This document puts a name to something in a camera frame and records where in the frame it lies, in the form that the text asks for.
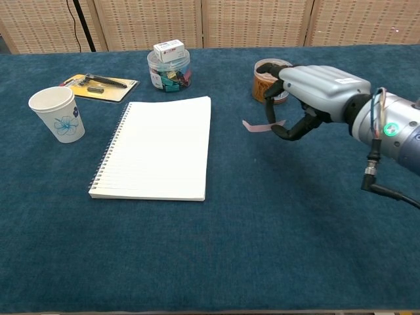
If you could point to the small white cardboard box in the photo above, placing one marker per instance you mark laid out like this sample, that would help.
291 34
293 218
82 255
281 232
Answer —
169 50

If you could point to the black tripod stand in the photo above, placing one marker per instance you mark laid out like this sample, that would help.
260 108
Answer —
84 26

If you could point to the brown lidded cup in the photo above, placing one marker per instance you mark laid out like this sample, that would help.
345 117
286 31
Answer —
260 87

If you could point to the razor in yellow blister pack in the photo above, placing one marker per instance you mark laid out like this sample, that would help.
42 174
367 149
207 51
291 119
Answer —
111 91

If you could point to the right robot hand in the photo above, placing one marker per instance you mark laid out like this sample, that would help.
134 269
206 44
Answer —
321 88

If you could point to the blue table cloth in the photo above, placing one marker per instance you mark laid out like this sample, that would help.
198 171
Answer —
229 229

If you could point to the paper cup blue flower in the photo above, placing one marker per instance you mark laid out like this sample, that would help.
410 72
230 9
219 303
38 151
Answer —
62 115

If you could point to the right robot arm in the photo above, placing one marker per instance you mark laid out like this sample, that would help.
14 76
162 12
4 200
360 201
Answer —
400 131

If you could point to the bamboo folding screen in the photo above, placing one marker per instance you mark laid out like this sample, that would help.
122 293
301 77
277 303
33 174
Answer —
249 23

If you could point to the clear jar of binder clips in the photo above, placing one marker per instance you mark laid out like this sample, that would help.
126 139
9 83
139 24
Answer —
170 77

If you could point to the white spiral notebook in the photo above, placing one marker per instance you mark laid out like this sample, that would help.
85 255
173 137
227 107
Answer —
160 151

